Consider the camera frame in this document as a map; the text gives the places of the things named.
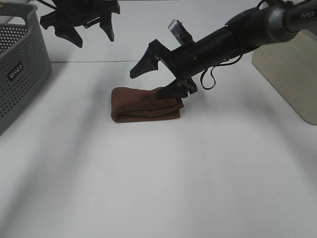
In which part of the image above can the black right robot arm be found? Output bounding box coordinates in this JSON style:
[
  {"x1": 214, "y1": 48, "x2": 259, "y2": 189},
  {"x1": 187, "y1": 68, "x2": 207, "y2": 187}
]
[{"x1": 130, "y1": 0, "x2": 317, "y2": 100}]

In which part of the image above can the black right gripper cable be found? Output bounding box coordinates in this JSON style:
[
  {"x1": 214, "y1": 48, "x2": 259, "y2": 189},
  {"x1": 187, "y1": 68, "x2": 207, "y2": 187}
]
[{"x1": 200, "y1": 53, "x2": 245, "y2": 91}]

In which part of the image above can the beige storage box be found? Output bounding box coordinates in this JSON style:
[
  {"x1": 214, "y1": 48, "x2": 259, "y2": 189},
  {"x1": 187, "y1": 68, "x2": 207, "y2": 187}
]
[{"x1": 252, "y1": 30, "x2": 317, "y2": 125}]

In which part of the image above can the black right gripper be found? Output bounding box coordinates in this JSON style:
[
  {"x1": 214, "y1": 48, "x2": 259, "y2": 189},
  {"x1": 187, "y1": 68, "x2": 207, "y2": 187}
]
[{"x1": 130, "y1": 27, "x2": 242, "y2": 100}]

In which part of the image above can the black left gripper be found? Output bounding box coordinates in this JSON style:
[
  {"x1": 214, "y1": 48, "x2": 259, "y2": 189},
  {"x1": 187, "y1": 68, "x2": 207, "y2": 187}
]
[{"x1": 40, "y1": 0, "x2": 120, "y2": 48}]

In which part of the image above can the brown towel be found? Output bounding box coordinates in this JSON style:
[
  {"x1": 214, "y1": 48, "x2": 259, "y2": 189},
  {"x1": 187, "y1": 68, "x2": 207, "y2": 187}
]
[{"x1": 111, "y1": 87, "x2": 184, "y2": 123}]

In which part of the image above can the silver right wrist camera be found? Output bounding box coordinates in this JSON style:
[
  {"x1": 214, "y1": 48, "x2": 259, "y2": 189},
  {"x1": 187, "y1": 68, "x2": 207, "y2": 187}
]
[{"x1": 168, "y1": 19, "x2": 194, "y2": 46}]

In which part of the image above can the grey perforated plastic basket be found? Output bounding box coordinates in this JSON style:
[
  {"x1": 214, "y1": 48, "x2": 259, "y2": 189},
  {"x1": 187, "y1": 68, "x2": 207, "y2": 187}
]
[{"x1": 0, "y1": 1, "x2": 52, "y2": 132}]

